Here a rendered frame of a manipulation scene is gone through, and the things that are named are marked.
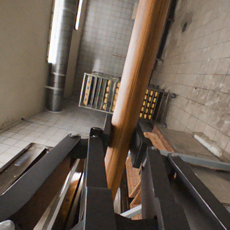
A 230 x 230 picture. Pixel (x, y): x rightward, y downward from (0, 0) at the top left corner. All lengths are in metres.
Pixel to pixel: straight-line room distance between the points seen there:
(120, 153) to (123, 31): 5.14
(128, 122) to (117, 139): 0.02
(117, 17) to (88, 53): 1.43
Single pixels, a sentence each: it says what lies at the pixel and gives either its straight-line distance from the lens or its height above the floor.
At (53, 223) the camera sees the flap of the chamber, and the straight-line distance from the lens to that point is 1.13.
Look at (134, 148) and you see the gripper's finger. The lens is 0.16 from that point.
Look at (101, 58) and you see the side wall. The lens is 5.14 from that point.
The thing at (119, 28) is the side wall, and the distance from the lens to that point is 5.28.
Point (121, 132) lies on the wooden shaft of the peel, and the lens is 0.16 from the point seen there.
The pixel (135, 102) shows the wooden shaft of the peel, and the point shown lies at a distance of 0.15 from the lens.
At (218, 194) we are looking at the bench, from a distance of 1.14.
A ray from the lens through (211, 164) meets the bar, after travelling 1.40.
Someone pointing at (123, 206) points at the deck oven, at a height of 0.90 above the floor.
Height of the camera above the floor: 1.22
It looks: 3 degrees down
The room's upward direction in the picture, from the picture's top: 78 degrees counter-clockwise
